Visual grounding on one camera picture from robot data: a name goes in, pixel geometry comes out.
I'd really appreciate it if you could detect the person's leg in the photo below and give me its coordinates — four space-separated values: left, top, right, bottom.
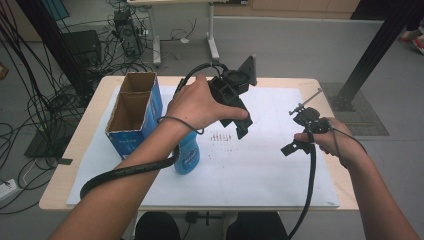
225 211 290 240
134 211 182 240

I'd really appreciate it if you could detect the tangle of black floor cables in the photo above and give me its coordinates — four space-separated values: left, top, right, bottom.
0 0 201 216

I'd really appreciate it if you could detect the thin black right wrist cord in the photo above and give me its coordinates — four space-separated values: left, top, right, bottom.
329 125 368 158

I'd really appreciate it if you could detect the thick black left gripper cable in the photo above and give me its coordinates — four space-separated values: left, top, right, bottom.
79 62 231 200

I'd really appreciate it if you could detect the black metal post with base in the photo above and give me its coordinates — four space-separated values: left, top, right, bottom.
330 0 424 113

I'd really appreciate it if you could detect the white power strip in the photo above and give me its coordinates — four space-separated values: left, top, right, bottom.
0 178 19 202

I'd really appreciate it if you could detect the thick black gripper cable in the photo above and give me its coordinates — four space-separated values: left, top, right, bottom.
287 133 318 240
79 62 231 200

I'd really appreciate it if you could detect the wooden cabinet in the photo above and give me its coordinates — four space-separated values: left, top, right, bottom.
213 0 362 20

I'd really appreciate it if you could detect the light wooden table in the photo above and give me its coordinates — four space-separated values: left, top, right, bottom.
39 75 360 213

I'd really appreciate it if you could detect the thin black wrist cord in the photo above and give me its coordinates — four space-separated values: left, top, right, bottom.
157 115 205 136
329 125 368 158

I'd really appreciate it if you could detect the person's right hand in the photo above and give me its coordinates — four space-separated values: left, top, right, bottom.
294 116 368 170

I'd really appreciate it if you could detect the grey floor hatch plate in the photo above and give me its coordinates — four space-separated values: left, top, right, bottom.
320 82 390 137

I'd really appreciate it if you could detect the blue cardboard box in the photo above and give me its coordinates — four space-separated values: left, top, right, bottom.
105 71 164 160

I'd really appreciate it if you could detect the black slanted metal post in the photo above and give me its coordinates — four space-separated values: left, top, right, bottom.
14 0 90 98

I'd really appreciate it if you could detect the black under-table bracket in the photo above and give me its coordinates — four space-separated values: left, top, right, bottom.
184 211 224 227

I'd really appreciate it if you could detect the black box on floor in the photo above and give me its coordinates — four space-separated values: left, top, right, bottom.
62 29 103 68

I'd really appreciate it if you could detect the thick black right gripper cable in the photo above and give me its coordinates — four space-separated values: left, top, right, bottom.
287 133 318 240

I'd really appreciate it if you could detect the person's right leg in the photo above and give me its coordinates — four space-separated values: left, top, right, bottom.
225 211 290 240

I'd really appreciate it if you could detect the white desk frame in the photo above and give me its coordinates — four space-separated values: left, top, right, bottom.
127 0 222 66

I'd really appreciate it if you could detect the white table mat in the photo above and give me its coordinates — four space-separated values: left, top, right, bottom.
66 85 340 208

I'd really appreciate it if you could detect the thin black left wrist cord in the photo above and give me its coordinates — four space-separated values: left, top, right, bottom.
157 115 205 136

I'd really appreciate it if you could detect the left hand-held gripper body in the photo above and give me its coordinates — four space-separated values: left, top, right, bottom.
208 54 258 113

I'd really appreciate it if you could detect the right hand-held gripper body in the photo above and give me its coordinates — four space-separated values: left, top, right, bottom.
288 87 333 135

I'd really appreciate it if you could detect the person's left hand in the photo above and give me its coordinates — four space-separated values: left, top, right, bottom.
165 73 250 131

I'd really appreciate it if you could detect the blue plastic bottle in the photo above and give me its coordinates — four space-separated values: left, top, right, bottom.
173 129 201 176

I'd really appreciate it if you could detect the person's left leg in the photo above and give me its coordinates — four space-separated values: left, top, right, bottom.
134 211 182 240

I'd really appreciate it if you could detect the black floor mat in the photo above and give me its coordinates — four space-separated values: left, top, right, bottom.
23 106 85 160

